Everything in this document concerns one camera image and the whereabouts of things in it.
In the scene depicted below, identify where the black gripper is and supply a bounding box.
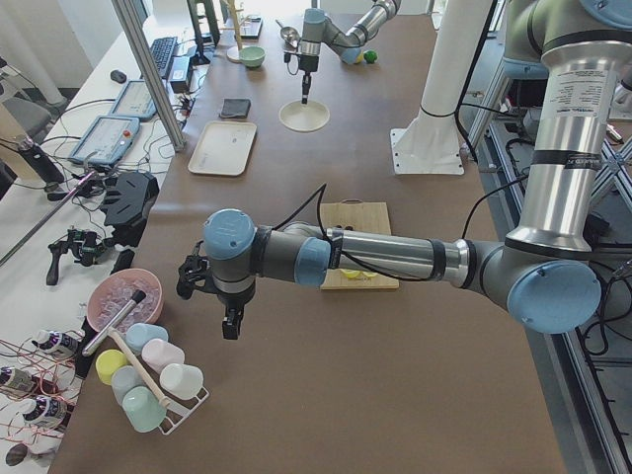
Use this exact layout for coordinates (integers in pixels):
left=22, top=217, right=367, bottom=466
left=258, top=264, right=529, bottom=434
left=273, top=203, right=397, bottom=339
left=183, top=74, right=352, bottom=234
left=216, top=282, right=256, bottom=340
left=298, top=54, right=319, bottom=104

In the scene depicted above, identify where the cream round plate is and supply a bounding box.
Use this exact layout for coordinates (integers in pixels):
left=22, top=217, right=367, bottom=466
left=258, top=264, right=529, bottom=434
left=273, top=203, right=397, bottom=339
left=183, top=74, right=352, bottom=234
left=278, top=101, right=330, bottom=132

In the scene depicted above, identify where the cream rabbit tray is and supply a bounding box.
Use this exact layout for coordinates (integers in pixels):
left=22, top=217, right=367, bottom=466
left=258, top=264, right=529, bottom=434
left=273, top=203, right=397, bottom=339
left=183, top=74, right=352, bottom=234
left=188, top=120, right=257, bottom=177

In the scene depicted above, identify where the steel scoop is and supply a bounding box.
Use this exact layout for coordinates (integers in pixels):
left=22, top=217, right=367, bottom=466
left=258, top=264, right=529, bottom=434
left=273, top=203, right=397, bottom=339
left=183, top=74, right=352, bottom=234
left=276, top=19, right=300, bottom=51

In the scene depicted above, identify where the mint green bowl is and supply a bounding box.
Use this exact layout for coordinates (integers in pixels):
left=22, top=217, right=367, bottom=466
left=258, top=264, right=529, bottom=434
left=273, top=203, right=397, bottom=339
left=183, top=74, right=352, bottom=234
left=239, top=45, right=266, bottom=69

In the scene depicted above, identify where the green lime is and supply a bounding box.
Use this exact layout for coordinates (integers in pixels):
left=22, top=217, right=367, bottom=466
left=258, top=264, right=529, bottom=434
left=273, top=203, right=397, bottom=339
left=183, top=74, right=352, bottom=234
left=363, top=50, right=378, bottom=64

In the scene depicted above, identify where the grey folded cloth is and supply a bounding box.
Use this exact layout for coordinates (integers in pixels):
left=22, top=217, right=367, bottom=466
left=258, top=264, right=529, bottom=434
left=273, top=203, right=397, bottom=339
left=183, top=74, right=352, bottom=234
left=218, top=98, right=251, bottom=119

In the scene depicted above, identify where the wooden cup tree stand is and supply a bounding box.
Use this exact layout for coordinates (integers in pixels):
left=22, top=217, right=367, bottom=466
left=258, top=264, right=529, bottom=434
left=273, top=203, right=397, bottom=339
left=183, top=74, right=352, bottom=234
left=221, top=0, right=244, bottom=63

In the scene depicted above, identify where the white plastic cup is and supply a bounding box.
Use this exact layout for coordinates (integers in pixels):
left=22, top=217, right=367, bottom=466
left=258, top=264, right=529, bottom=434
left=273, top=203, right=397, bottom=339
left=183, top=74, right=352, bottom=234
left=160, top=363, right=203, bottom=400

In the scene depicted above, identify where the pink plastic cup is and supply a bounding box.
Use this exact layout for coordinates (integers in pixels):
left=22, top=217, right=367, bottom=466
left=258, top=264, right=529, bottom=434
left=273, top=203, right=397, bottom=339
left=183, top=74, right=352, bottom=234
left=141, top=339, right=185, bottom=373

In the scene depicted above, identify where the blue plastic cup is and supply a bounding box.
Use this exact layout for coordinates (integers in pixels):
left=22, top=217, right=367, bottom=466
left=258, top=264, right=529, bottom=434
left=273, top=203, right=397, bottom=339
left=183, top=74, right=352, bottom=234
left=124, top=323, right=169, bottom=355

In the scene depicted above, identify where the steel muddler black tip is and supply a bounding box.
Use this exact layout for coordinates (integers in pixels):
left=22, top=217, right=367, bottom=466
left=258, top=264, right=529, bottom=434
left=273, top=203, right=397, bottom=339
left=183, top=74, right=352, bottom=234
left=81, top=289, right=146, bottom=357

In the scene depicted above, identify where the white cup rack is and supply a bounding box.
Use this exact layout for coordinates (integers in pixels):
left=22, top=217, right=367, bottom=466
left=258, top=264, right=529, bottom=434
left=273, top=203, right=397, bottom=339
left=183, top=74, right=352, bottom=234
left=106, top=329, right=210, bottom=436

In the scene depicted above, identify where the grey plastic cup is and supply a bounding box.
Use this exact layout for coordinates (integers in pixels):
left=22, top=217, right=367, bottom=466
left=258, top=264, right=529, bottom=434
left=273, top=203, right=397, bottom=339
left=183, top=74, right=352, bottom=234
left=111, top=365, right=145, bottom=406

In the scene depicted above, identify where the mint plastic cup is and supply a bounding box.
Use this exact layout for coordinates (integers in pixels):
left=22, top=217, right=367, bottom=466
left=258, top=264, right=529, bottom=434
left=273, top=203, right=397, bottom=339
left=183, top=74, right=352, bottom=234
left=121, top=386, right=167, bottom=433

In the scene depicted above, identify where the pink bowl with ice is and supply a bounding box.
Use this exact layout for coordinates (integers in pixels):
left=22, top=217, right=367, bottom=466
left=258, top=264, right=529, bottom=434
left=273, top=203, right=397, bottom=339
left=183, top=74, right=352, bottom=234
left=87, top=269, right=164, bottom=333

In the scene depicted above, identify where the yellow plastic cup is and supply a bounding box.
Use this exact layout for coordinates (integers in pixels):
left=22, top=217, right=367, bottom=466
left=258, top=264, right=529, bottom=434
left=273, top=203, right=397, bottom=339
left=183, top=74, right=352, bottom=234
left=95, top=349, right=128, bottom=385

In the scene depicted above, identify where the black keyboard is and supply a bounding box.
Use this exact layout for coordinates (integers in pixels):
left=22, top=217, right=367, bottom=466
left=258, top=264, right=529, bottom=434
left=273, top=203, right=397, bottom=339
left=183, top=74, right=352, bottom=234
left=150, top=37, right=178, bottom=79

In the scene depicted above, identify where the white pillar with base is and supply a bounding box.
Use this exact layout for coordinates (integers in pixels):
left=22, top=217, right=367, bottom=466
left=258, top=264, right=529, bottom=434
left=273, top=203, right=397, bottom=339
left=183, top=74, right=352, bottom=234
left=391, top=0, right=495, bottom=176

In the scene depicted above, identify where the bamboo cutting board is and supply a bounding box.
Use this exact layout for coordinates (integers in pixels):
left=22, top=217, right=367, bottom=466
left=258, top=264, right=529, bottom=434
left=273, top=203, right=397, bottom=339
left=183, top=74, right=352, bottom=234
left=320, top=200, right=399, bottom=290

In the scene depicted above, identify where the black headset shell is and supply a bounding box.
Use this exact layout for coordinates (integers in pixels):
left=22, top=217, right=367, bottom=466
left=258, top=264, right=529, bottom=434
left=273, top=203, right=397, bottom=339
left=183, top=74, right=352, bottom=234
left=100, top=172, right=159, bottom=247

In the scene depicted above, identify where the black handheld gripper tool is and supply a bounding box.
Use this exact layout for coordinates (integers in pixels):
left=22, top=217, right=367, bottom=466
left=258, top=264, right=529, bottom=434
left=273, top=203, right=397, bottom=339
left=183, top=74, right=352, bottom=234
left=45, top=227, right=115, bottom=286

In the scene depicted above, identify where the teach pendant far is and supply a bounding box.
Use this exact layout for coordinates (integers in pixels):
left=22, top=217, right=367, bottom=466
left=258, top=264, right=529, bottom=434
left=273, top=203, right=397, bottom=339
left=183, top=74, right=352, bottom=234
left=110, top=80, right=157, bottom=121

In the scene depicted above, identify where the teach pendant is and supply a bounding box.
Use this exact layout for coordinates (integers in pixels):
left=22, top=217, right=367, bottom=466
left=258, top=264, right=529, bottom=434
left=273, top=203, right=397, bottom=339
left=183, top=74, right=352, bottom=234
left=110, top=80, right=157, bottom=121
left=68, top=116, right=140, bottom=167

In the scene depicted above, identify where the black computer mouse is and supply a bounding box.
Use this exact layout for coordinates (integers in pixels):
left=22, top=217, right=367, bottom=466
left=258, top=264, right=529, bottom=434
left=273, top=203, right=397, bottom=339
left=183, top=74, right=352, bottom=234
left=110, top=69, right=127, bottom=84

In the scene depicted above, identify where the teach pendant near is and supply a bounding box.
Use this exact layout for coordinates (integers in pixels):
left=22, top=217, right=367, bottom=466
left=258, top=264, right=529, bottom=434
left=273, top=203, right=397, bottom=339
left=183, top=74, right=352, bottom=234
left=68, top=116, right=140, bottom=167

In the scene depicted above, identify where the black thermos bottle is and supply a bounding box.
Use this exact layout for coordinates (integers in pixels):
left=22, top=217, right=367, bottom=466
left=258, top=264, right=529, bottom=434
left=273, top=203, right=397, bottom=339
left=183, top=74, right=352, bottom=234
left=17, top=135, right=64, bottom=184

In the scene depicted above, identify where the aluminium frame post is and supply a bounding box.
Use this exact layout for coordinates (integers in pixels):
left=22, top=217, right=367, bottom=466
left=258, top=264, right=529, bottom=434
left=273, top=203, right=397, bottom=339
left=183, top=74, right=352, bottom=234
left=112, top=0, right=186, bottom=152

